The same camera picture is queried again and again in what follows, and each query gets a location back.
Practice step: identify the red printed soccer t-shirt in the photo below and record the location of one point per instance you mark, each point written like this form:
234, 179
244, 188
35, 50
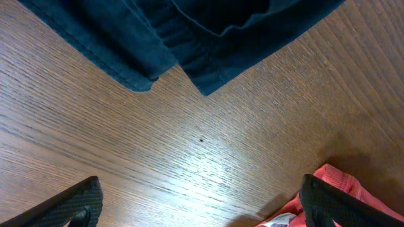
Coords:
291, 214

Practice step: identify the folded dark navy garment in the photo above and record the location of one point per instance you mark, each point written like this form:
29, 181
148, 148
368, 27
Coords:
213, 41

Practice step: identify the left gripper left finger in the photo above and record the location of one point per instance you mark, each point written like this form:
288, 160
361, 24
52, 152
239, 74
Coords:
79, 205

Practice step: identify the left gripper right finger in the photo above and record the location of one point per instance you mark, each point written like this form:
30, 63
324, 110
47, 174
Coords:
327, 206

